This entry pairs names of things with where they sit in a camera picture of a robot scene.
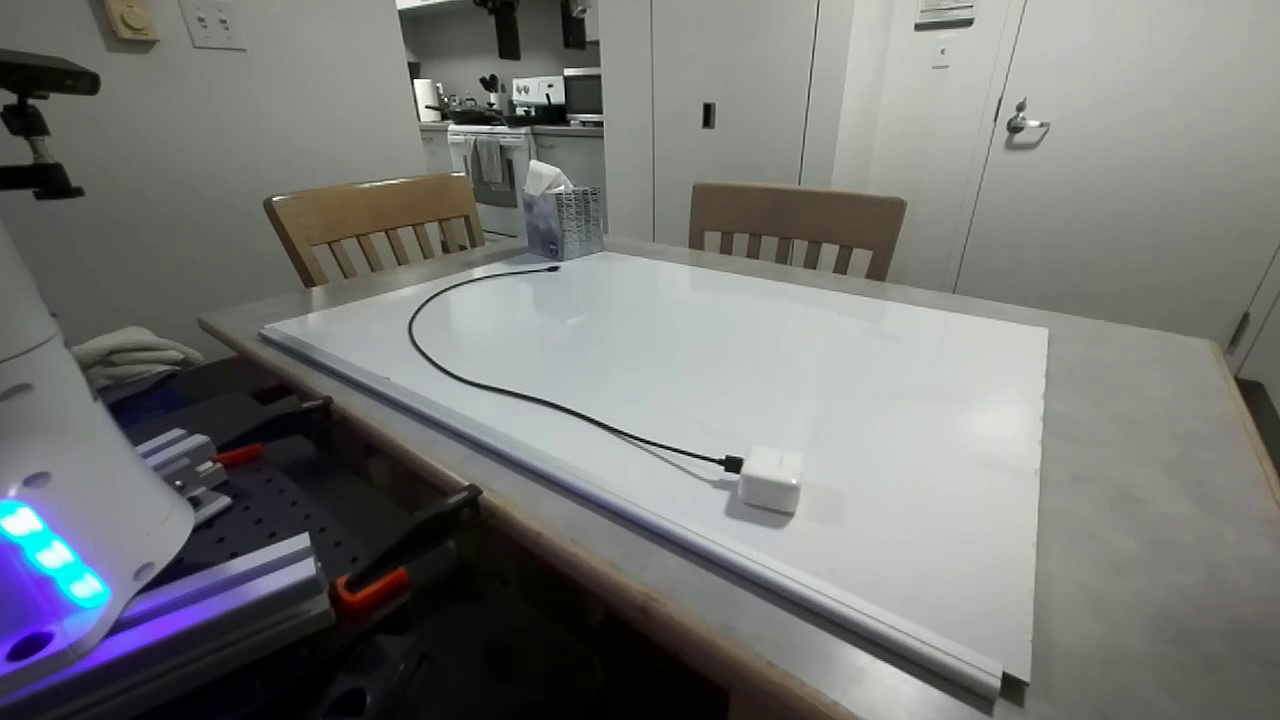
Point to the orange handled clamp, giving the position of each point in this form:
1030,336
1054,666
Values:
389,573

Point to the wooden chair near tissue box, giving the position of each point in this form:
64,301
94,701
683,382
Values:
438,213

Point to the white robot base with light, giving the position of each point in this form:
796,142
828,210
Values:
81,519

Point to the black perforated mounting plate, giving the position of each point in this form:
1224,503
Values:
282,464

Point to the blue tissue box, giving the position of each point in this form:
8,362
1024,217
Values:
562,217

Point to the white folded cloth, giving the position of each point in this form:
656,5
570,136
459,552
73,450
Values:
130,356

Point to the white wall switch plate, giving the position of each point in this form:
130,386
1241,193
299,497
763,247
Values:
215,27

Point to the wooden chair by door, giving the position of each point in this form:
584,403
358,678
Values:
796,227

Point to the beige round thermostat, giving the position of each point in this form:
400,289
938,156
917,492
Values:
130,20

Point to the silver door handle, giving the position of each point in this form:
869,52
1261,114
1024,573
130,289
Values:
1020,131

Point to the white charger adapter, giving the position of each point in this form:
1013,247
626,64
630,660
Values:
769,480

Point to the white board mat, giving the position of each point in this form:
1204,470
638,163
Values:
641,386

